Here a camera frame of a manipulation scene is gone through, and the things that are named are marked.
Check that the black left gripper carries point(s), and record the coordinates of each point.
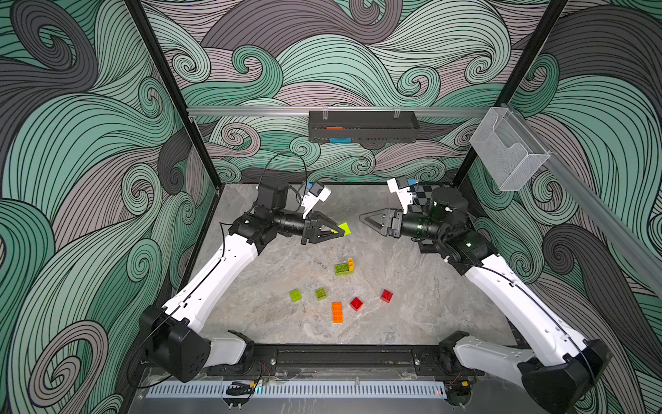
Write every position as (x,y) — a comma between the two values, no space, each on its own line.
(310,228)

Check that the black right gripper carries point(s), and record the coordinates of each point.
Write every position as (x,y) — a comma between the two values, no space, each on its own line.
(394,221)

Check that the green square lego brick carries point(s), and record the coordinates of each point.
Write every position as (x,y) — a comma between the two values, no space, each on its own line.
(345,228)

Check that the long green lego brick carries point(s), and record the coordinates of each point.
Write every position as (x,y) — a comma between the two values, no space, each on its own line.
(343,269)

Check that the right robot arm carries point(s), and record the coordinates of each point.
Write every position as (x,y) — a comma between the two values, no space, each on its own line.
(559,365)

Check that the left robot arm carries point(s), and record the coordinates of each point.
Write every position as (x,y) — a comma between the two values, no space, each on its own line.
(172,332)

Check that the green hollow lego brick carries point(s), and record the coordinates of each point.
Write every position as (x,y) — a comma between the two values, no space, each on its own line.
(320,294)

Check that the small green studded lego brick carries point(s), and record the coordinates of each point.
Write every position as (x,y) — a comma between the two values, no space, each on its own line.
(295,296)

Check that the red lego brick right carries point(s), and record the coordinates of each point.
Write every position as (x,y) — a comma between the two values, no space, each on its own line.
(386,296)

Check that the red lego brick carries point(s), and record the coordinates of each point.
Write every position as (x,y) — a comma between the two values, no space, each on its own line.
(386,296)
(356,304)

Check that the red lego brick left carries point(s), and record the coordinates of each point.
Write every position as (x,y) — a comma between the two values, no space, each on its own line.
(356,304)

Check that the orange long lego brick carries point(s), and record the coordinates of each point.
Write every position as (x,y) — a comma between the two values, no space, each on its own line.
(337,313)

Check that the black checkerboard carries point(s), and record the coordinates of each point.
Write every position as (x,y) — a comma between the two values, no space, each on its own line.
(421,194)

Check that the clear plastic bin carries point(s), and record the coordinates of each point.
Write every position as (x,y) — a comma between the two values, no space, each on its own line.
(508,148)

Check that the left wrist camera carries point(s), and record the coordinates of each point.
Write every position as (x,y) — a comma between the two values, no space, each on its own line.
(316,193)

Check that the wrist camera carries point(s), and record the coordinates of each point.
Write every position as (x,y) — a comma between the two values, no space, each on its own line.
(316,193)
(402,187)

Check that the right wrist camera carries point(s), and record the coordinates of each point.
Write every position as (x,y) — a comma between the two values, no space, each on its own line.
(402,187)

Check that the black wall tray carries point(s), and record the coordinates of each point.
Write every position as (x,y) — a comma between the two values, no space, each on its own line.
(370,129)

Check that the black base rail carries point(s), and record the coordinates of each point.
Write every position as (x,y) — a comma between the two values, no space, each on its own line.
(285,361)

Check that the black frame post left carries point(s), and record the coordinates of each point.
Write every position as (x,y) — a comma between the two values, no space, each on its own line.
(149,38)

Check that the black frame post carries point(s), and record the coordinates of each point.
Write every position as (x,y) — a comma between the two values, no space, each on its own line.
(149,38)
(531,50)

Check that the aluminium rail back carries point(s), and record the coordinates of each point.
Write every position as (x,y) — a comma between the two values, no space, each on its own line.
(302,111)

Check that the aluminium rail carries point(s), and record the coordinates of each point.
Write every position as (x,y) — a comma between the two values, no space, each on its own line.
(583,179)
(302,111)

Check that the white slotted cable duct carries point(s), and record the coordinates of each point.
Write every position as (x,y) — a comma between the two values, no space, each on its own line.
(427,390)

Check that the aluminium rail right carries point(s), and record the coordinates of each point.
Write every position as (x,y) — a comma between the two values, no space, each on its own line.
(583,179)

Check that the black frame post right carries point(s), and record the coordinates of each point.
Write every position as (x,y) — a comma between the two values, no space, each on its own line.
(531,50)

